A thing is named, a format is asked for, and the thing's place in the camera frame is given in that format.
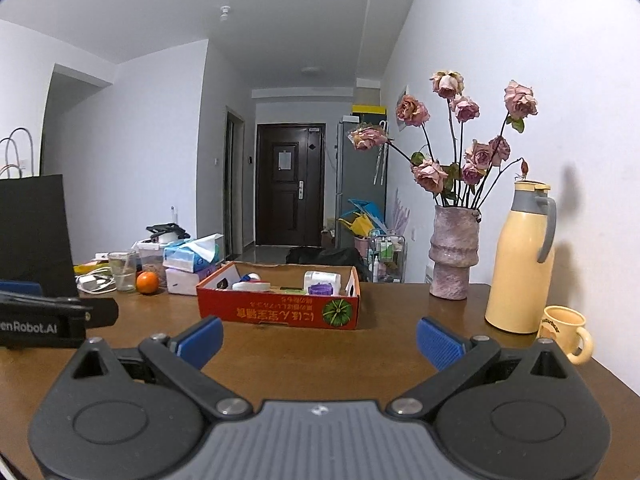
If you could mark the white paper notice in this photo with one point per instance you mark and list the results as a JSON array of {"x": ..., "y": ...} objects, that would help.
[{"x": 284, "y": 159}]

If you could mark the blue tissue pack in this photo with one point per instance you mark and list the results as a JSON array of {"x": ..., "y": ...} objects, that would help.
[{"x": 187, "y": 257}]

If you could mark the brown cardboard carton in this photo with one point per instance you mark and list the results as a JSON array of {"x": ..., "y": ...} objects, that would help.
[{"x": 328, "y": 238}]

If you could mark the orange fruit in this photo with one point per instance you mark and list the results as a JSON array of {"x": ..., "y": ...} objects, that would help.
[{"x": 147, "y": 282}]

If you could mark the white lint brush red pad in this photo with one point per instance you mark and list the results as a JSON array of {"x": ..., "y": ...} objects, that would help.
[{"x": 250, "y": 286}]

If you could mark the green white bottle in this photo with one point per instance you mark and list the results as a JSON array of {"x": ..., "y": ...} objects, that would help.
[{"x": 385, "y": 249}]

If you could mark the ceiling sprinkler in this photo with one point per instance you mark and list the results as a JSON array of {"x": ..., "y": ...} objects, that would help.
[{"x": 225, "y": 12}]

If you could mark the grey refrigerator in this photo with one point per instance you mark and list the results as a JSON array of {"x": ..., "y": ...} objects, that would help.
[{"x": 357, "y": 175}]

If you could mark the pink bucket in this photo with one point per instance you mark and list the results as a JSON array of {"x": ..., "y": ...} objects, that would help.
[{"x": 361, "y": 245}]

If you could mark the white charger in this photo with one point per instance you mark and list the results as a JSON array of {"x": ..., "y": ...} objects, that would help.
[{"x": 90, "y": 280}]

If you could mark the purple white tissue pack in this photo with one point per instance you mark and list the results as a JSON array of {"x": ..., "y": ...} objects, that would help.
[{"x": 185, "y": 282}]

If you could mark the dried pink rose bouquet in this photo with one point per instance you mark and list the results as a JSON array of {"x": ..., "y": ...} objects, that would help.
[{"x": 475, "y": 155}]

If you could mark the dark interior door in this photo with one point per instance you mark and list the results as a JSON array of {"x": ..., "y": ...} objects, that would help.
[{"x": 234, "y": 185}]

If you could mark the dark brown entrance door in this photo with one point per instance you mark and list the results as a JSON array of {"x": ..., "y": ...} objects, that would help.
[{"x": 290, "y": 210}]

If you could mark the yellow mug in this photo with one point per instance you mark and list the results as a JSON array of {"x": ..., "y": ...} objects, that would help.
[{"x": 557, "y": 332}]

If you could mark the metal trolley cart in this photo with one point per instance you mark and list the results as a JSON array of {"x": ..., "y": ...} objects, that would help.
[{"x": 387, "y": 260}]

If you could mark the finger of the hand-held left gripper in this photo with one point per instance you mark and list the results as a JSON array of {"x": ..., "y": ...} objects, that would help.
[{"x": 20, "y": 289}]

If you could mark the yellow thermos jug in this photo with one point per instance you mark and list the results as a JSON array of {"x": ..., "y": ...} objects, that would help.
[{"x": 517, "y": 270}]

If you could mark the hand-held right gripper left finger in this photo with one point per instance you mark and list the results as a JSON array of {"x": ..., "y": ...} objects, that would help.
[{"x": 200, "y": 340}]

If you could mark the red printed cardboard box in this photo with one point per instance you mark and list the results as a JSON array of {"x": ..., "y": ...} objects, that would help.
[{"x": 270, "y": 310}]

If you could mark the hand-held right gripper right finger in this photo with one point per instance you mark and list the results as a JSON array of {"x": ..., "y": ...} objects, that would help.
[{"x": 440, "y": 342}]

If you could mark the blue folding stool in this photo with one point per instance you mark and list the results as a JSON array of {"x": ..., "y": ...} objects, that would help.
[{"x": 367, "y": 210}]

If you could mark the clear drinking glass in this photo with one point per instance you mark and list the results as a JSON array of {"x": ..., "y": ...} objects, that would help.
[{"x": 122, "y": 275}]

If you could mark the black paper bag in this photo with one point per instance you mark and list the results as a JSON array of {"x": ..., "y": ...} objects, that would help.
[{"x": 35, "y": 230}]

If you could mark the pink ceramic vase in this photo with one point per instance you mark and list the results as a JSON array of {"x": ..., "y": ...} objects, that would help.
[{"x": 452, "y": 260}]

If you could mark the yellow black box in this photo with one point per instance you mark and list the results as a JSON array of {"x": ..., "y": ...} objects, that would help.
[{"x": 369, "y": 110}]

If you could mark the purple plastic toy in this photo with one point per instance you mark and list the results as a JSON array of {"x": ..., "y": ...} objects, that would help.
[{"x": 320, "y": 290}]

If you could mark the cotton swab container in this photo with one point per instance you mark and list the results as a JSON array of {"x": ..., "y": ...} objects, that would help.
[{"x": 322, "y": 277}]

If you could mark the clear pet food container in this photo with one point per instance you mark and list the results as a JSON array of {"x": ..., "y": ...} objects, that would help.
[{"x": 150, "y": 257}]

